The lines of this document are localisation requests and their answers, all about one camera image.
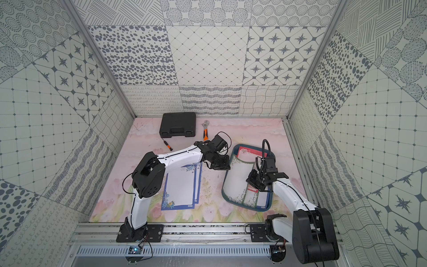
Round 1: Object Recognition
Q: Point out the green floral stationery paper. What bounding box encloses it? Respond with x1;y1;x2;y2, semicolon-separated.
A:
222;155;259;210

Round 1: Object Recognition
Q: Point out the teal plastic storage box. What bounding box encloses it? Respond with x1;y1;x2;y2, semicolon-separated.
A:
221;144;273;212

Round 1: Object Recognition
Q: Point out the blue floral stationery paper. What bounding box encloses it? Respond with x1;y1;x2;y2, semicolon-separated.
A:
194;162;202;204
161;164;197;211

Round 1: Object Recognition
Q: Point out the red bordered stationery paper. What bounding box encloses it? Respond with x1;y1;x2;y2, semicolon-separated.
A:
229;146;262;196

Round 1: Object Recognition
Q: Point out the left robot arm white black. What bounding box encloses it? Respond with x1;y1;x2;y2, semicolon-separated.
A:
124;134;231;236

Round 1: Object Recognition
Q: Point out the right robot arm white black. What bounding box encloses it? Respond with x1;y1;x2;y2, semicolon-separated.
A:
246;156;340;264

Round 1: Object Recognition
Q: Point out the black plastic tool case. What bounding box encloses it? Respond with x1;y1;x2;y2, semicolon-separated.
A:
159;112;196;139

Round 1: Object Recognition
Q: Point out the small orange black screwdriver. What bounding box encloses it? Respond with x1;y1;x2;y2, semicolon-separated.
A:
162;139;173;151

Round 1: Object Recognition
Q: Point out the right round circuit board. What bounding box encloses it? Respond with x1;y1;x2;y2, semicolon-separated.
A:
270;245;286;263

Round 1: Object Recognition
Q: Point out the left green circuit board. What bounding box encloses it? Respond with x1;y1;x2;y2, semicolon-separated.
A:
125;246;143;263

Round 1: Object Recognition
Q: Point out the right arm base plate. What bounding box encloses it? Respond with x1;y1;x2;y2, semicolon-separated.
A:
245;224;276;243

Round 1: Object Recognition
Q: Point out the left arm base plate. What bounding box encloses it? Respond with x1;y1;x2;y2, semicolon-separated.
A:
116;224;164;243

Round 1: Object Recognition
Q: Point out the aluminium mounting rail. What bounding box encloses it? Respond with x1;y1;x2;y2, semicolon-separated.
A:
68;221;344;246

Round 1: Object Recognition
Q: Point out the white slotted cable duct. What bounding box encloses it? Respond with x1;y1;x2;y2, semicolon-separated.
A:
77;245;270;257

